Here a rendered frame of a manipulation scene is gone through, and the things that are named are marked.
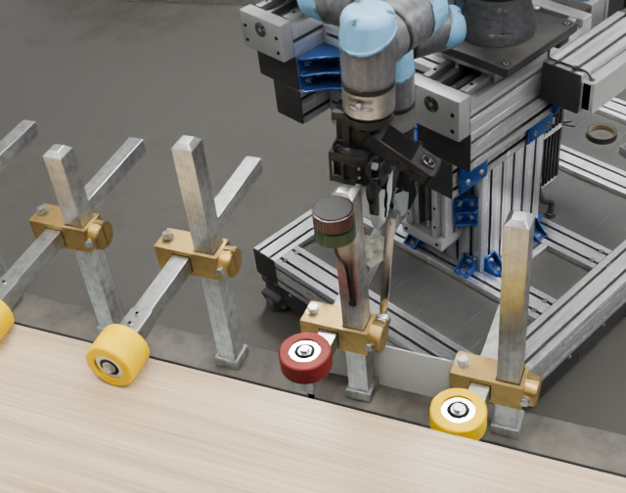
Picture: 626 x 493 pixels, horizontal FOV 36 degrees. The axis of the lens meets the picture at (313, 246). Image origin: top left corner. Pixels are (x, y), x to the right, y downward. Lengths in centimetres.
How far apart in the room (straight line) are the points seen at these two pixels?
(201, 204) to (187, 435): 35
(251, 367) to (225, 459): 40
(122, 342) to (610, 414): 148
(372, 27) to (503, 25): 65
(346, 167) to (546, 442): 55
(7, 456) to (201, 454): 28
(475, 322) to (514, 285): 111
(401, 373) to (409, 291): 93
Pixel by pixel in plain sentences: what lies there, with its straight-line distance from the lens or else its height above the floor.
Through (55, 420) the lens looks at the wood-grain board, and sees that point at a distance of 148.
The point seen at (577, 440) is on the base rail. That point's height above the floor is 70.
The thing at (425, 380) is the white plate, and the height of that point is 74.
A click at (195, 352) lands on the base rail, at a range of 178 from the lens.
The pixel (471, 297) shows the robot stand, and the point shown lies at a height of 21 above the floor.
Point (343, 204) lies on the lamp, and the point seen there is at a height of 114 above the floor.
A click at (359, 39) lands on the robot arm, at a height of 135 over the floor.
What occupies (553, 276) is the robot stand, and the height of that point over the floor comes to 21.
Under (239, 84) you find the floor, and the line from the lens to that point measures 390.
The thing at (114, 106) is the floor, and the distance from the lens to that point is 392.
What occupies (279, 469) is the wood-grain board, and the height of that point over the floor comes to 90.
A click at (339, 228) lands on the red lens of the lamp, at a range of 132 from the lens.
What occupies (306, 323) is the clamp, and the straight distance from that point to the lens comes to 156.
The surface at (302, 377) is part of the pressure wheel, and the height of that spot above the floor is 89.
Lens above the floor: 197
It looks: 40 degrees down
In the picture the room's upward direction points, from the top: 7 degrees counter-clockwise
